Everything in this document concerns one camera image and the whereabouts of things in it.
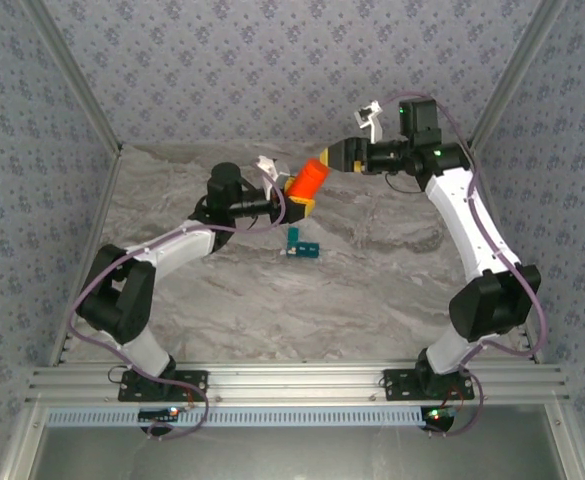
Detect orange pill bottle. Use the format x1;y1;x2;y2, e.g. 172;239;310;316
286;167;326;200

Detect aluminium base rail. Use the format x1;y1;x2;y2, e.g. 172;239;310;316
25;362;571;407

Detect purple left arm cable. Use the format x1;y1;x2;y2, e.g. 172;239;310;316
66;172;288;442

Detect grey metal panel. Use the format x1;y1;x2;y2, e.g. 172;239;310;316
29;424;568;480

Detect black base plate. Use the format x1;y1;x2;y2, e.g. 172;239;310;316
117;369;209;403
382;368;476;401

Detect aluminium frame bar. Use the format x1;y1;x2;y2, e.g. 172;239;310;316
49;144;124;366
544;404;585;480
0;404;48;480
465;0;569;154
464;142;543;365
21;0;124;154

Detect orange bottle cap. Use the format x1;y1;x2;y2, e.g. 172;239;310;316
305;158;331;184

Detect slotted grey cable duct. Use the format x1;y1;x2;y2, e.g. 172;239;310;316
46;405;431;429

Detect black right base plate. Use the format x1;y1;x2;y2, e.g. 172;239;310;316
382;368;476;401

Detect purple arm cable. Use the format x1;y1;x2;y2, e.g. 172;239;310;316
379;92;548;437
66;172;288;442

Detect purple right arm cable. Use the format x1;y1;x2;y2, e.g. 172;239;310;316
379;92;548;437

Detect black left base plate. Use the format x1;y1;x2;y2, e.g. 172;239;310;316
117;369;209;403

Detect teal L-shaped block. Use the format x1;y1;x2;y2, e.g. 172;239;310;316
282;226;322;260

